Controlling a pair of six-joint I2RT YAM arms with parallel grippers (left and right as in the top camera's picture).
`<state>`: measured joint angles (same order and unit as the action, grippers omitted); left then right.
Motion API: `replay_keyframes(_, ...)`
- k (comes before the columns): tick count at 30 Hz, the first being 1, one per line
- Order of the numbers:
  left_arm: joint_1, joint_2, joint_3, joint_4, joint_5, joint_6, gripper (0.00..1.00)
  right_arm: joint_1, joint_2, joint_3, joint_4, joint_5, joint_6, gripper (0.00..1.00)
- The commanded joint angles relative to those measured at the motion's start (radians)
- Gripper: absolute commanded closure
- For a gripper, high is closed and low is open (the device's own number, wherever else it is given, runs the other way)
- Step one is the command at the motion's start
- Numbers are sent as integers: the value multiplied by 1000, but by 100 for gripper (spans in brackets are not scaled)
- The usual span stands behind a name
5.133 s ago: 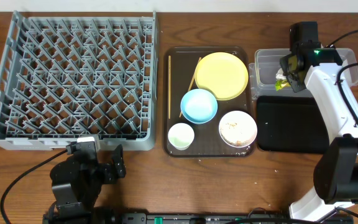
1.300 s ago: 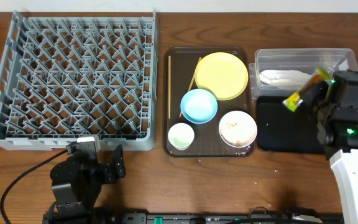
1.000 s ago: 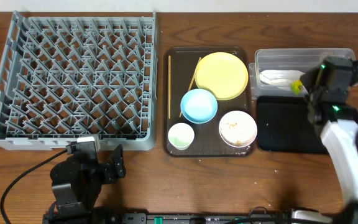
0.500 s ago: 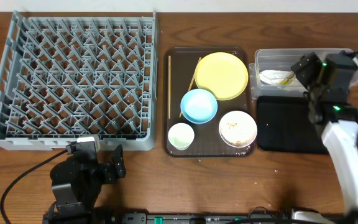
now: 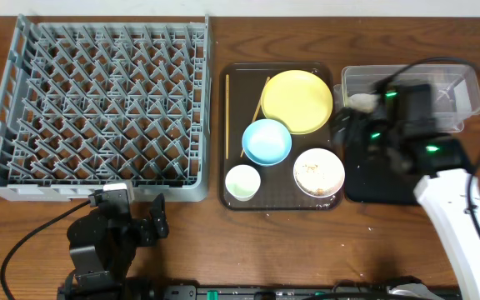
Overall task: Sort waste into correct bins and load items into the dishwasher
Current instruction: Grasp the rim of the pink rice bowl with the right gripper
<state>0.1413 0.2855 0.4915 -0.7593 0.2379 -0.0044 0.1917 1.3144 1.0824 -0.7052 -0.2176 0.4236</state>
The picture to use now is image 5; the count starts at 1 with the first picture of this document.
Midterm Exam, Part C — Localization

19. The white bowl with food residue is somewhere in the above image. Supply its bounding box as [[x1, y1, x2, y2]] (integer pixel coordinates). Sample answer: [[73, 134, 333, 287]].
[[292, 148, 345, 198]]

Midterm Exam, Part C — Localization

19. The long wooden chopstick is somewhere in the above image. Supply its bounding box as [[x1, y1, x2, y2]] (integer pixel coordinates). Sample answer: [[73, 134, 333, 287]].
[[225, 74, 230, 160]]

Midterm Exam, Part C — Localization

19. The white napkin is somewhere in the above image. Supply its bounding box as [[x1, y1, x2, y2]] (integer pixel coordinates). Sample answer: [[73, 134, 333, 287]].
[[347, 93, 380, 113]]

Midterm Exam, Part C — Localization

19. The clear plastic waste bin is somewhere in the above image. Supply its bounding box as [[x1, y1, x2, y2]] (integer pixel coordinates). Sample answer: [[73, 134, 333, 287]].
[[333, 64, 480, 133]]

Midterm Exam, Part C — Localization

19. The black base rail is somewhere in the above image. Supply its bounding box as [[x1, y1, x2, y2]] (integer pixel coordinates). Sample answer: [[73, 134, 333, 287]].
[[156, 277, 462, 300]]

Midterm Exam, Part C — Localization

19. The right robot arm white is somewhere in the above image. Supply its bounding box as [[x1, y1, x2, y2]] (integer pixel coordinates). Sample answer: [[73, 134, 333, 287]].
[[330, 107, 480, 299]]

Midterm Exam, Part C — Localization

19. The wooden chopstick under bowl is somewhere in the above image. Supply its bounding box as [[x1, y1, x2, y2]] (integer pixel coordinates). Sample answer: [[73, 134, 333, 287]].
[[240, 76, 271, 158]]

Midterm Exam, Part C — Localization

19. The small white cup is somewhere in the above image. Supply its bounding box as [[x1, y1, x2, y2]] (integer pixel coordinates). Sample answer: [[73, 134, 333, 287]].
[[225, 164, 261, 202]]

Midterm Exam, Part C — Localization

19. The dark brown serving tray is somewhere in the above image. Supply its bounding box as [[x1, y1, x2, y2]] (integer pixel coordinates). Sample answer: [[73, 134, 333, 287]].
[[218, 62, 344, 212]]

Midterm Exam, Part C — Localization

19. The yellow plate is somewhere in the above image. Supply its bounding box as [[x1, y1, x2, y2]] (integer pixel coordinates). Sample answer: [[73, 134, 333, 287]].
[[261, 70, 333, 135]]

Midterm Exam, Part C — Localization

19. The black waste tray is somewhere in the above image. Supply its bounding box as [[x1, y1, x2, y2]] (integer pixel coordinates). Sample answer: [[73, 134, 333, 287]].
[[344, 129, 474, 206]]

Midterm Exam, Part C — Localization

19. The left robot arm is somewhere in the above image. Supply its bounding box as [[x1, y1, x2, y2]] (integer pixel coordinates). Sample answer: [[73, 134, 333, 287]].
[[57, 190, 169, 300]]

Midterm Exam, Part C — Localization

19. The light blue bowl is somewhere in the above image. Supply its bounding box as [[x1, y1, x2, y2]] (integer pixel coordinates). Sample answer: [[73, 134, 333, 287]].
[[242, 119, 292, 167]]

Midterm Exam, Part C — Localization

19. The grey dishwasher rack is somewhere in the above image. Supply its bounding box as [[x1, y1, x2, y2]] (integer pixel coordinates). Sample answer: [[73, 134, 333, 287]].
[[0, 16, 213, 202]]

